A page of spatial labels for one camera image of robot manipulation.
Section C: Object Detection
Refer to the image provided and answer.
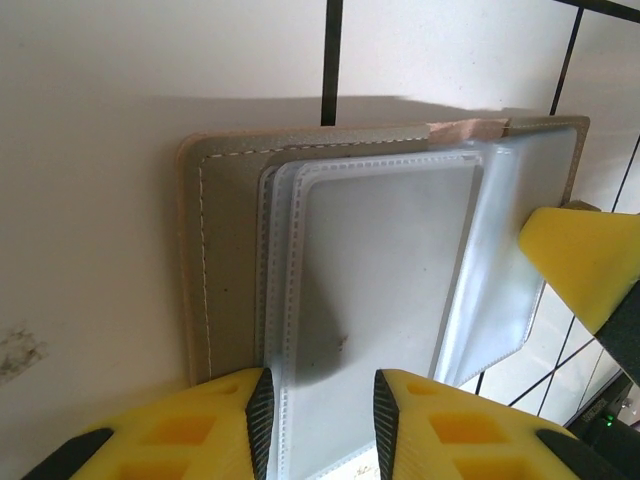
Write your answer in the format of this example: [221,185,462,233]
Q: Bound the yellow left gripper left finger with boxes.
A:
[29,367,277,480]

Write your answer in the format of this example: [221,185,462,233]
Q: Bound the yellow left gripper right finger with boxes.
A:
[372,368,619,480]

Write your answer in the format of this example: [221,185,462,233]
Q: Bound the cream printed card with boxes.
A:
[299,442,384,480]

